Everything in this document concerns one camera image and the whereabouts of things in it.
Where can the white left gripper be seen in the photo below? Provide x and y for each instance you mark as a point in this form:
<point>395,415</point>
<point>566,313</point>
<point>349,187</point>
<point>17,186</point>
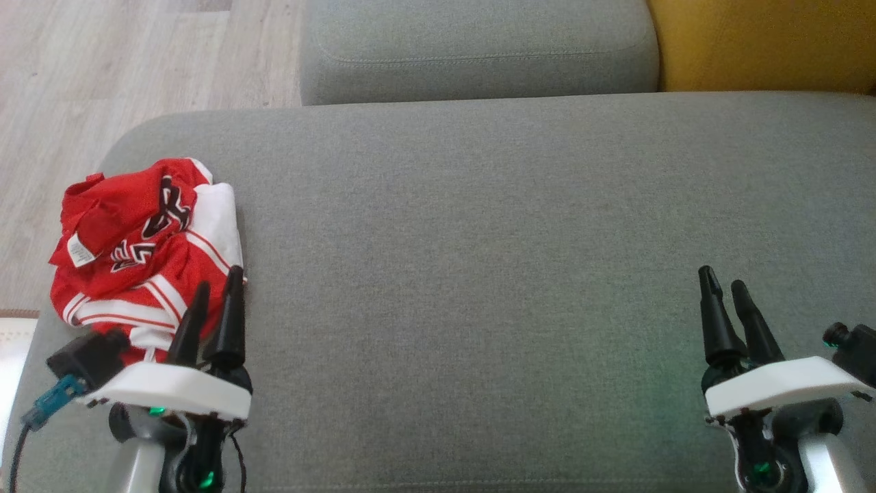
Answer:
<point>171,387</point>

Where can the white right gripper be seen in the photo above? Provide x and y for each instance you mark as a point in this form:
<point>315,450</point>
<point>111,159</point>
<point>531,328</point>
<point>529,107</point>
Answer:
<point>780,387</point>

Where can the red white striped garment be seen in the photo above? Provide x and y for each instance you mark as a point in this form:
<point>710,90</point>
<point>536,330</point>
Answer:
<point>215,226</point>

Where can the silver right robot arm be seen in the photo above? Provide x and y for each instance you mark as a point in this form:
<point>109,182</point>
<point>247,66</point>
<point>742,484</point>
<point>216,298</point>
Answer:
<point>828,459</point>

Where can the white rug brown edge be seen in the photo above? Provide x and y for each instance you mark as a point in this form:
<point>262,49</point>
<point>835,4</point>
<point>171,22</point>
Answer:
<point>14,356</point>

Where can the grey fabric sofa seat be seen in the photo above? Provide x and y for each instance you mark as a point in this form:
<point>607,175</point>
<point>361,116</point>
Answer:
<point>479,274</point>

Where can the yellow cushion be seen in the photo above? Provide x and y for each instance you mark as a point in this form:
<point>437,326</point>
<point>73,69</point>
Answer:
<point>766,41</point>

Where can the grey sofa back cushion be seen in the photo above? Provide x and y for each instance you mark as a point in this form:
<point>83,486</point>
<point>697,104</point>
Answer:
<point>479,48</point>

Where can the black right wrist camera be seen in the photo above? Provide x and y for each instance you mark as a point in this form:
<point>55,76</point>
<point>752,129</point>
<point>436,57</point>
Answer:
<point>855,349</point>

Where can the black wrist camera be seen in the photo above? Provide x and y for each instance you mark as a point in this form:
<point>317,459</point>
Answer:
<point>89,356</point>
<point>855,349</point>

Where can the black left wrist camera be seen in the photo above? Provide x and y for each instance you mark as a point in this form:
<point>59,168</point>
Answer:
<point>89,356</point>

